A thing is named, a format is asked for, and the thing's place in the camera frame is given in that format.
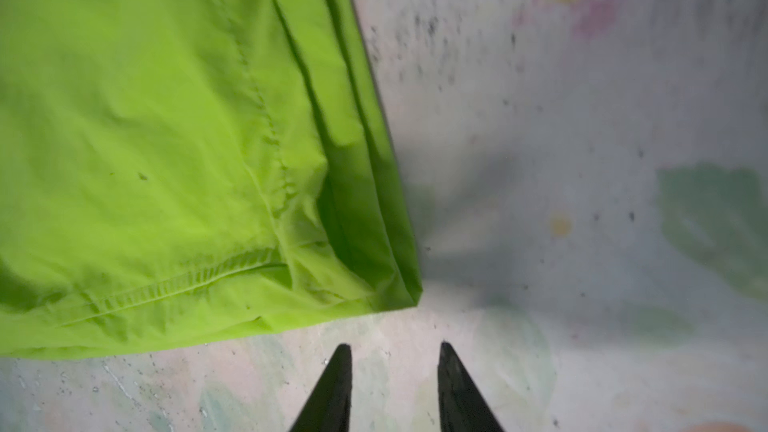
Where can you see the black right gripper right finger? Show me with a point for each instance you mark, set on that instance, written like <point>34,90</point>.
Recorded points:
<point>461,405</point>

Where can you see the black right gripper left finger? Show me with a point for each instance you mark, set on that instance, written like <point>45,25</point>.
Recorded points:
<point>328,407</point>

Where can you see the neon green shorts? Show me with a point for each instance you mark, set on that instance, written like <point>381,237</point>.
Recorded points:
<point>179,172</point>

